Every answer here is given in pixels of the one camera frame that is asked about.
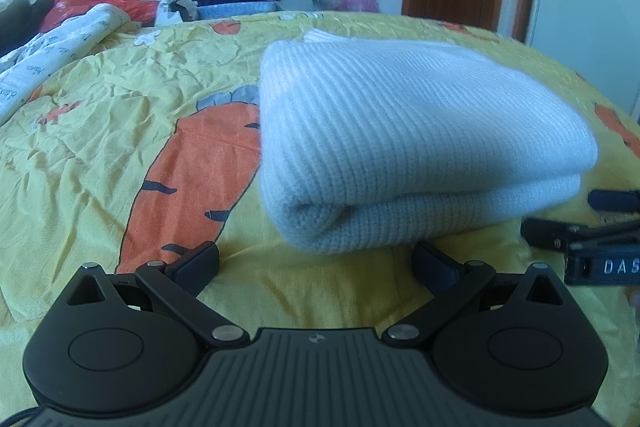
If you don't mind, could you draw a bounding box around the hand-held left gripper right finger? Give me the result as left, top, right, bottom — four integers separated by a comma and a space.
381, 240, 571, 351

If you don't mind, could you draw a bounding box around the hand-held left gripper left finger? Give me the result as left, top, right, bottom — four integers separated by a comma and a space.
65, 241, 251, 351

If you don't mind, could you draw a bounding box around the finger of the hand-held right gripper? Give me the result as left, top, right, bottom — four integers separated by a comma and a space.
520, 216, 640, 254
587, 189, 640, 213

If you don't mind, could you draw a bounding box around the white knit sweater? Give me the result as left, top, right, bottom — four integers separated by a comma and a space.
257, 28, 600, 256

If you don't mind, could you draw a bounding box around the yellow carrot print bedsheet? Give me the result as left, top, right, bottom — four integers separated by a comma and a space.
0, 9, 640, 427

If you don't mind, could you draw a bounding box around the white cabinet with flower stickers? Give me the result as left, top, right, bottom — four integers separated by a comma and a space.
525, 0, 640, 124

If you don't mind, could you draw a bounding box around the light blue knit cloth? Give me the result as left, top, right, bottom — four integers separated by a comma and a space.
197, 0, 279, 20

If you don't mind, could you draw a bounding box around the grey white plastic bag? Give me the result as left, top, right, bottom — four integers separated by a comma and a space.
152, 0, 200, 28

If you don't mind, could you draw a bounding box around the white printed quilt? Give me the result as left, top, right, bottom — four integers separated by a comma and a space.
0, 3, 133, 128

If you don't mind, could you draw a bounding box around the dark cloth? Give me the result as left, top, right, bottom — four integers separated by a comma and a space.
0, 0, 62, 58

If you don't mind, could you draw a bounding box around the black cable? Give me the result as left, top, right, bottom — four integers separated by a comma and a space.
0, 406, 42, 427

